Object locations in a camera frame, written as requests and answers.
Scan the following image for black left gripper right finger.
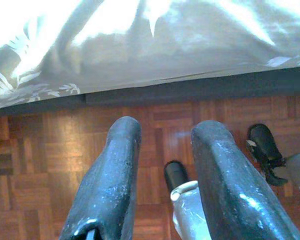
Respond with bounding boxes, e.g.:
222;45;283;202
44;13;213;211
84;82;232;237
191;120;300;240

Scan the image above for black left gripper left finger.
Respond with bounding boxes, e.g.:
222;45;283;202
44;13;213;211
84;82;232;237
58;116;142;240

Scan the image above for silver left robot leg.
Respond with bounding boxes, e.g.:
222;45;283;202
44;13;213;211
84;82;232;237
164;161;211;240

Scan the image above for dark bed base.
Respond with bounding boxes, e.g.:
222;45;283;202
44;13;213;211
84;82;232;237
0;64;300;118

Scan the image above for grey floral bed sheet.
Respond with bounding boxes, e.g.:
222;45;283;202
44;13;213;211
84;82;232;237
0;0;300;111

